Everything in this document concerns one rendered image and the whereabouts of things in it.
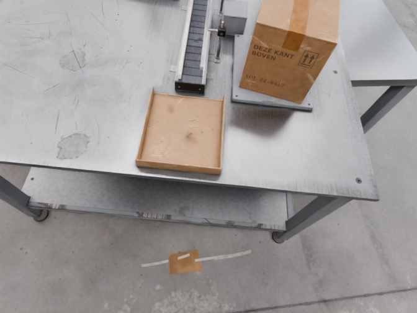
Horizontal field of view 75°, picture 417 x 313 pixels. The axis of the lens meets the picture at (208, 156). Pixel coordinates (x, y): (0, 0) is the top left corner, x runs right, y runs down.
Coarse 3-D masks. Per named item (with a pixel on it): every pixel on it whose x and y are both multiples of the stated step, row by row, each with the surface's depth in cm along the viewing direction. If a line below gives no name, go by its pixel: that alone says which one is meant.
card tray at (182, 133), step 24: (168, 96) 99; (144, 120) 89; (168, 120) 94; (192, 120) 95; (216, 120) 96; (144, 144) 88; (168, 144) 89; (192, 144) 90; (216, 144) 91; (168, 168) 85; (192, 168) 84; (216, 168) 83
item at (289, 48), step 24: (264, 0) 84; (288, 0) 85; (312, 0) 86; (336, 0) 88; (264, 24) 79; (288, 24) 79; (312, 24) 80; (336, 24) 82; (264, 48) 85; (288, 48) 83; (312, 48) 81; (264, 72) 93; (288, 72) 90; (312, 72) 88; (288, 96) 99
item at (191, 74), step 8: (200, 0) 121; (192, 8) 117; (200, 8) 118; (192, 16) 115; (200, 16) 115; (192, 24) 112; (200, 24) 113; (192, 32) 110; (200, 32) 110; (192, 40) 108; (200, 40) 108; (192, 48) 105; (200, 48) 106; (192, 56) 103; (200, 56) 104; (184, 64) 101; (192, 64) 101; (184, 72) 99; (192, 72) 99; (200, 72) 100; (184, 80) 97; (192, 80) 98; (200, 80) 98
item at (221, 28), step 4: (224, 24) 98; (208, 28) 100; (220, 28) 99; (224, 28) 99; (220, 32) 99; (224, 32) 99; (220, 36) 101; (224, 36) 101; (220, 40) 103; (220, 44) 105
